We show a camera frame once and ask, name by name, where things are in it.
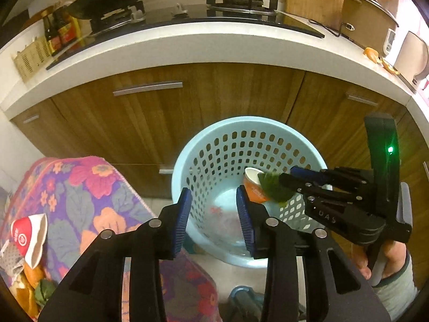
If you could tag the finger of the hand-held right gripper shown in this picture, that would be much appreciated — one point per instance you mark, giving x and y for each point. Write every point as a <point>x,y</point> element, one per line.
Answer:
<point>295,182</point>
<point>302,173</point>

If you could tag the person's right forearm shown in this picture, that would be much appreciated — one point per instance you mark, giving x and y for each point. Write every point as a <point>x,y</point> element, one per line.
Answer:
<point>398,295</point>

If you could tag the red and white paper cup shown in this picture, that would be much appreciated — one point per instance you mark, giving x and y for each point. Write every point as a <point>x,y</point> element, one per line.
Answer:
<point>24,231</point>

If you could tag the black stove burner grate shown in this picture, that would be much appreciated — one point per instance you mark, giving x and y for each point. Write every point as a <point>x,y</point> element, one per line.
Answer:
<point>241,1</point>

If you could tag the small white timer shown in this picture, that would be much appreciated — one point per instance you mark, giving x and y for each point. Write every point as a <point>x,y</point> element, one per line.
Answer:
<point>389,42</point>

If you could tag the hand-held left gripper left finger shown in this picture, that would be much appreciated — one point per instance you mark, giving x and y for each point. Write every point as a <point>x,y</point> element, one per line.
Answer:
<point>182,223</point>

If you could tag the white stove knob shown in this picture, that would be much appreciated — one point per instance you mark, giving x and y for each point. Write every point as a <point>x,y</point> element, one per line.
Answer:
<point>180,10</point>
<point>138,14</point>

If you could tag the small orange peel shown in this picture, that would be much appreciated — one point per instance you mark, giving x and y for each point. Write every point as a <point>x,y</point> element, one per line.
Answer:
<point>390,67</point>
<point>370,54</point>

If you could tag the wooden kitchen cabinet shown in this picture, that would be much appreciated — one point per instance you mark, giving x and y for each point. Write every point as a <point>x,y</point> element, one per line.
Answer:
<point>214,97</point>

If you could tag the beige pot with lid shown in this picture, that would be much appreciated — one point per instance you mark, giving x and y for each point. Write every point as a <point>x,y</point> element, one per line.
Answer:
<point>365,20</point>

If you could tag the teal plastic object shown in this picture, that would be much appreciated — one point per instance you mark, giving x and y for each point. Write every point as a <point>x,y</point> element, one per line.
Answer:
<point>243,293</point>

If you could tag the white kitchen appliance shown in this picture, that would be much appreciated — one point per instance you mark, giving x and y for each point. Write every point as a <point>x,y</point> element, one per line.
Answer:
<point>410,57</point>

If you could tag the orange paper cup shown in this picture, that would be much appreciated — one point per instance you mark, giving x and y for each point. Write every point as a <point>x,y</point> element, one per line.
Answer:
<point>254,191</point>

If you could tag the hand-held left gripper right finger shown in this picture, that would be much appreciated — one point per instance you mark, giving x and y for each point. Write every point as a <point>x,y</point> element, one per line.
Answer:
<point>244,223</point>

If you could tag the light blue perforated plastic basket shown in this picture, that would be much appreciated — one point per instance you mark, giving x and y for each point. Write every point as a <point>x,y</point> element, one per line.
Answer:
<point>249,121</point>

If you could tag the person's right hand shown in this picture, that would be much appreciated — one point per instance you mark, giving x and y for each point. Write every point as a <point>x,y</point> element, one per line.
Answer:
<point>394,255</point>

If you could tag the grey and white packet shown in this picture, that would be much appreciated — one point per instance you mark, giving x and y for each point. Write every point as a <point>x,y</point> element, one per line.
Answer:
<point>10,258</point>

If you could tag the dark sauce bottle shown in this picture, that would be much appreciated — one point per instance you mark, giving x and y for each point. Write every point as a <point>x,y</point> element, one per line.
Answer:
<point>52,40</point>

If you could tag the beige perforated plastic basket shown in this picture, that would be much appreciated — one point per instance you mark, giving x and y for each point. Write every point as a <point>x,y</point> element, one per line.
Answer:
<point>32,58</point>

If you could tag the black glass gas stove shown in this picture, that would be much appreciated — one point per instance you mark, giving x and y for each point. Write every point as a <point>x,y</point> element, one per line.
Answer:
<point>201,20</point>

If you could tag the floral blanket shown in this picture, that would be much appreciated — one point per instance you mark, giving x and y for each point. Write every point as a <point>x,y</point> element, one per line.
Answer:
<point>100,191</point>

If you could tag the yellow bottle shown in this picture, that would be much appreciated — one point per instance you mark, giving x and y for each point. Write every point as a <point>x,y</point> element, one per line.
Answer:
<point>76,25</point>

